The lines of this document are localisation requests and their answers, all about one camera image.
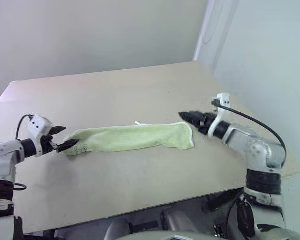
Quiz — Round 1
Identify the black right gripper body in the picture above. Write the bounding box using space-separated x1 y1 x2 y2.
197 112 219 136

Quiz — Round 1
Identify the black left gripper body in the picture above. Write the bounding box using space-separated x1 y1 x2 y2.
40 133 59 157

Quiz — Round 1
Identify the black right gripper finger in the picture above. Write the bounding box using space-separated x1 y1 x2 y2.
178 110 205 121
184 117 203 129

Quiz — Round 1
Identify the light green towel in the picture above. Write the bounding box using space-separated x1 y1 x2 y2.
63 121 196 157

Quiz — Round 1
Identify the grey metal cylinder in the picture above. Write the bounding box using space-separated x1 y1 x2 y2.
161 206 200 234

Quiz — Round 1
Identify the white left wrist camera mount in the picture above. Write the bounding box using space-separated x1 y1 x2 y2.
26 114 53 158

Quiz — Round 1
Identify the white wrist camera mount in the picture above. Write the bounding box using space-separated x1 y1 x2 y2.
206 92 232 138
26 114 53 158

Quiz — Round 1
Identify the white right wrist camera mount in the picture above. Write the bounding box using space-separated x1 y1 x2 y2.
206 92 232 138

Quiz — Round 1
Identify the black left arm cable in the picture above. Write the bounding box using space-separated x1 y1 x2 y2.
15 114 35 140

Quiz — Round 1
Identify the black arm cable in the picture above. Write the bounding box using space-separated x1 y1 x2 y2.
15 114 35 140
211 98 288 166

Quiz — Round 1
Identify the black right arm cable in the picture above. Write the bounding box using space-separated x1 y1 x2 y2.
211 98 288 166

